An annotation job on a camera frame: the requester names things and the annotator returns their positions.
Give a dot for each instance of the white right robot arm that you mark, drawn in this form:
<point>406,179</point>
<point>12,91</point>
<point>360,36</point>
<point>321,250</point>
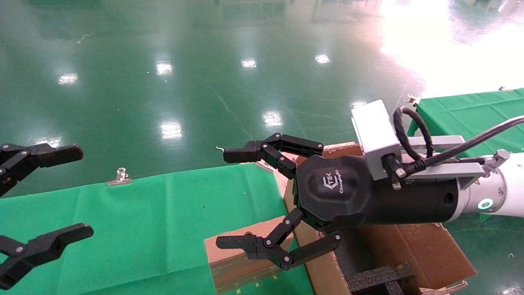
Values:
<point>509,186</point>

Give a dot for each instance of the small cardboard box with hole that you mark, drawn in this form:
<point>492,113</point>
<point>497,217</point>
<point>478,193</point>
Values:
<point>239,275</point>

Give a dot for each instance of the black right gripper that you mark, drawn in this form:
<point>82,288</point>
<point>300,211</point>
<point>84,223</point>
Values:
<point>335,192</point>

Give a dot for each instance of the green tablecloth on side table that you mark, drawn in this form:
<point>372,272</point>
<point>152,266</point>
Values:
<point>470,110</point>

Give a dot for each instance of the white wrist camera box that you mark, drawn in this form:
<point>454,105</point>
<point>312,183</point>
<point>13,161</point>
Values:
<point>374,131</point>

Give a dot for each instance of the large green tablecloth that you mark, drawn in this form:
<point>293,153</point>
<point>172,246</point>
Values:
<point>143,225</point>

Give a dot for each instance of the silver camera mount bracket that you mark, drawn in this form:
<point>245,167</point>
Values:
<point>444,169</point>

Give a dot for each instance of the black foam insert bar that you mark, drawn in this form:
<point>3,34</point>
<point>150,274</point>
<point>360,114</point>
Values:
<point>376,279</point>

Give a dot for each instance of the large open cardboard carton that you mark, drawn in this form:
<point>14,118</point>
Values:
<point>425,250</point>

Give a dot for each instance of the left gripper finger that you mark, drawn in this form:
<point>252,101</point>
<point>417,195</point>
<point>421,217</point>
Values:
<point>45,246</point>
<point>53,153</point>

